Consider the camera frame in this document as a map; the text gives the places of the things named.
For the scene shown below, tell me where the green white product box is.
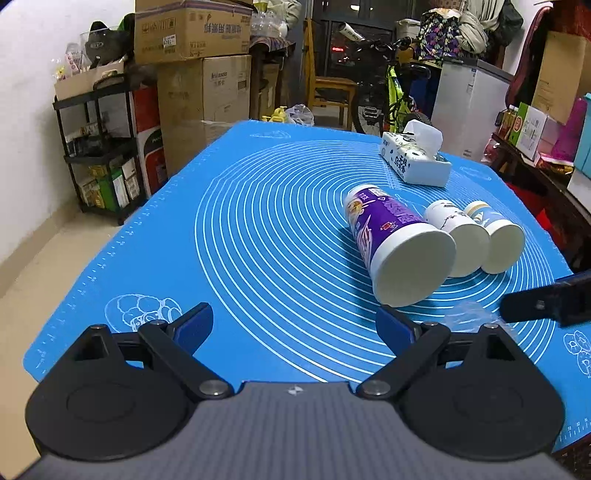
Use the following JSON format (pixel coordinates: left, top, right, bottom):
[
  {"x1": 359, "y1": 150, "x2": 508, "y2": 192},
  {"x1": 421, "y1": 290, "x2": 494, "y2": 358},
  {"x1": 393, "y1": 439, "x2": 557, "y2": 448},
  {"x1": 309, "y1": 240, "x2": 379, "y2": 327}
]
[{"x1": 508, "y1": 102, "x2": 563, "y2": 162}]

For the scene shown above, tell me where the white chest freezer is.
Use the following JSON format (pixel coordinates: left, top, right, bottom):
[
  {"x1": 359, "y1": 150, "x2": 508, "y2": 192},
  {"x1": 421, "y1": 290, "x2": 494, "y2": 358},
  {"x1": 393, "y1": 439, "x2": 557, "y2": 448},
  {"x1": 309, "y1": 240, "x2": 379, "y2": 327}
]
[{"x1": 431, "y1": 59, "x2": 513, "y2": 162}]

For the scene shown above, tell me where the upper cardboard box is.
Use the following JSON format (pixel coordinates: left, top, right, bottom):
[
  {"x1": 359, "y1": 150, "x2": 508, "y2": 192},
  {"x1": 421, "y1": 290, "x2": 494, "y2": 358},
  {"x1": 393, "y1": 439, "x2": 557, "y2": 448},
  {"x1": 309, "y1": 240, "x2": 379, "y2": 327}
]
[{"x1": 134, "y1": 0, "x2": 256, "y2": 64}]

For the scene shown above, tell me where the lower cardboard box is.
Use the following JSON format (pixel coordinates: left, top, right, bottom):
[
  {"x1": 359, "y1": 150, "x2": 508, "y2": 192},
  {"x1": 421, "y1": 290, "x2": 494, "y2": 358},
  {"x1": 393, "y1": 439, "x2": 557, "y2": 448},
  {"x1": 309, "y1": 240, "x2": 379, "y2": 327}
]
[{"x1": 157, "y1": 55, "x2": 252, "y2": 176}]

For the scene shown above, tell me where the clear plastic cup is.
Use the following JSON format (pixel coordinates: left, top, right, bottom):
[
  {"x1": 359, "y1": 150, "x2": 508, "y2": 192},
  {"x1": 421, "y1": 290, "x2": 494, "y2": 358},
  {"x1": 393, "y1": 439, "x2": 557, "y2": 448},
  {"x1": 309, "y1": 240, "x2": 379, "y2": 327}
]
[{"x1": 442, "y1": 301, "x2": 518, "y2": 340}]

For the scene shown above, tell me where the blue silicone baking mat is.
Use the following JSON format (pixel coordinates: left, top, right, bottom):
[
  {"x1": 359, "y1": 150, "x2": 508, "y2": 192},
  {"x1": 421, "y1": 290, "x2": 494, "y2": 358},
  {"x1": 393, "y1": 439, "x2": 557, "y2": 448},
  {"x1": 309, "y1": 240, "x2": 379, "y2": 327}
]
[{"x1": 22, "y1": 118, "x2": 591, "y2": 453}]

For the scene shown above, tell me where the blue yellow paper cup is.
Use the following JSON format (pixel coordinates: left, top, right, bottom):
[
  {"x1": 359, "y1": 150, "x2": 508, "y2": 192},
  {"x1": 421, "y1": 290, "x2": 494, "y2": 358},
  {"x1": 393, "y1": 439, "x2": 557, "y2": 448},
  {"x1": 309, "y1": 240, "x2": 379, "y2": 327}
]
[{"x1": 464, "y1": 201, "x2": 525, "y2": 274}]

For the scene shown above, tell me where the purple paper cup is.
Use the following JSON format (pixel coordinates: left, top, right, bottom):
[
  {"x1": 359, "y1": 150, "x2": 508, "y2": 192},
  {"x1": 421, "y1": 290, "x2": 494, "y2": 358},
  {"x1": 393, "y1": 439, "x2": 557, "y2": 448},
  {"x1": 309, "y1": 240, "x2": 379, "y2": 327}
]
[{"x1": 344, "y1": 184, "x2": 457, "y2": 308}]

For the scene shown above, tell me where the black shelf rack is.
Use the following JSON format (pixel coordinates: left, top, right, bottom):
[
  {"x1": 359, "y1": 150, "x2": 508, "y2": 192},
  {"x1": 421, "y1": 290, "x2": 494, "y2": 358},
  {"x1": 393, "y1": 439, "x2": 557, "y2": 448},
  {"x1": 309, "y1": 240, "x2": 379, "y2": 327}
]
[{"x1": 53, "y1": 73, "x2": 147, "y2": 226}]

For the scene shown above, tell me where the floral bag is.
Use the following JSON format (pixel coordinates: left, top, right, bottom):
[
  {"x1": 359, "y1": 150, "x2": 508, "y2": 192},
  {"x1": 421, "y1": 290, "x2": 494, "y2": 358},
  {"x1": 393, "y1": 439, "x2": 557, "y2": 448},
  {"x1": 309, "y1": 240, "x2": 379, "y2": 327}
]
[{"x1": 417, "y1": 8, "x2": 463, "y2": 62}]

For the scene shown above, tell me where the white tissue pack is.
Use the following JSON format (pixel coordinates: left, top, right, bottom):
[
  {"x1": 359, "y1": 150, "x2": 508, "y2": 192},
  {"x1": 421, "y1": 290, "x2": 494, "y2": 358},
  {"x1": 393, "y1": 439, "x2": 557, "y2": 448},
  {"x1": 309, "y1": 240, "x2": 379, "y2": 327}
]
[{"x1": 380, "y1": 120, "x2": 452, "y2": 188}]

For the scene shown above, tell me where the wooden chair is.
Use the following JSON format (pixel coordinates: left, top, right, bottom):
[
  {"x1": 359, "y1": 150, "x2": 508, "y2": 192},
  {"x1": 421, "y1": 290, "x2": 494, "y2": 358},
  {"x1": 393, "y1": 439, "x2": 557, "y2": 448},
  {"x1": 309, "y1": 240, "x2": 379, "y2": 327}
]
[{"x1": 303, "y1": 18, "x2": 358, "y2": 131}]

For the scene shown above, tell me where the tall cardboard box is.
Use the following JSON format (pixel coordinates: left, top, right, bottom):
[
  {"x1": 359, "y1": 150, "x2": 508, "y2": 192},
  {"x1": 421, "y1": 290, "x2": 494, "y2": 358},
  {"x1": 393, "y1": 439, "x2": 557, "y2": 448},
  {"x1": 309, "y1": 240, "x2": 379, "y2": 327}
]
[{"x1": 531, "y1": 32, "x2": 587, "y2": 124}]

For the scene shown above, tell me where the dark wooden side table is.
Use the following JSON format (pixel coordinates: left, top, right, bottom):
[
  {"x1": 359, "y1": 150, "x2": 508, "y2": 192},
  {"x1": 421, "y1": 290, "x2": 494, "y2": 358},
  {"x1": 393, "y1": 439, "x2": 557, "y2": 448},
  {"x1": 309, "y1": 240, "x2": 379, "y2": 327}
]
[{"x1": 490, "y1": 133, "x2": 590, "y2": 272}]

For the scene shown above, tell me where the white patterned paper cup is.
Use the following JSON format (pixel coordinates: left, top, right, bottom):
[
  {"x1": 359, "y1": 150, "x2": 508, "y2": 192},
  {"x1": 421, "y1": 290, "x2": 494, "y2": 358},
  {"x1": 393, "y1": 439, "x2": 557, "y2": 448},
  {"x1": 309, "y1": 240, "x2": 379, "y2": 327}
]
[{"x1": 424, "y1": 200, "x2": 490, "y2": 278}]

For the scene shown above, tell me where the black bicycle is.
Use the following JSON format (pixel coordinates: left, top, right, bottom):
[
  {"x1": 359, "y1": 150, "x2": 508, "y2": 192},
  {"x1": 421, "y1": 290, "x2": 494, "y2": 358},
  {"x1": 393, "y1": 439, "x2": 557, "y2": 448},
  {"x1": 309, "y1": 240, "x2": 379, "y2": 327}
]
[{"x1": 339, "y1": 23, "x2": 431, "y2": 136}]

